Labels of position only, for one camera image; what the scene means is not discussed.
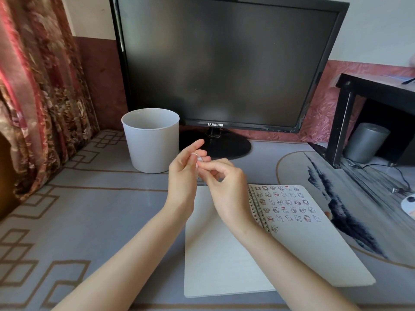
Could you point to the person's right hand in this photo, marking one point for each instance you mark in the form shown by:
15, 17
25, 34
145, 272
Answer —
230, 194

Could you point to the grey cylindrical speaker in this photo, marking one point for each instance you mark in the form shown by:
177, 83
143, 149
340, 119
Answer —
366, 142

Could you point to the white labelled VR controller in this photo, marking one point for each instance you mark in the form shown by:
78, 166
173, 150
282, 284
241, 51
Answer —
409, 205

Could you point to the cream spiral notebook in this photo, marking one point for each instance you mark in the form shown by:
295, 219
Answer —
220, 265

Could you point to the person's left hand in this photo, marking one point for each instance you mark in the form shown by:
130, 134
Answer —
181, 184

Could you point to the black computer monitor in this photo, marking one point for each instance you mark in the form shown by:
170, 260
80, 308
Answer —
223, 61

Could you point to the grey patterned desk mat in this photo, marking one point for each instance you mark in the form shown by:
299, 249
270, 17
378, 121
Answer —
97, 217

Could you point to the brown floral curtain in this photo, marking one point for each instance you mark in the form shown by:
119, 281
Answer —
35, 93

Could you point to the white paper sheets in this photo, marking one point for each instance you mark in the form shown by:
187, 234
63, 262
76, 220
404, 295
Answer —
397, 77

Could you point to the person's right forearm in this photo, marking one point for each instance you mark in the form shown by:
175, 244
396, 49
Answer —
291, 275

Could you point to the person's left forearm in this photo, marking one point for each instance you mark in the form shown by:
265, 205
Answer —
123, 265

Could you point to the white plastic waste bin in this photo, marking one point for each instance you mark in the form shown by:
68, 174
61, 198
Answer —
152, 148

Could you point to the black shelf frame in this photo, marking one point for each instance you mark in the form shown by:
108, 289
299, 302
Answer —
338, 126

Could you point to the black plug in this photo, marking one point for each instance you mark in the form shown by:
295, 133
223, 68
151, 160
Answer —
397, 190

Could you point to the white sticker strip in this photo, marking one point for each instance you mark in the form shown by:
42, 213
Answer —
195, 155

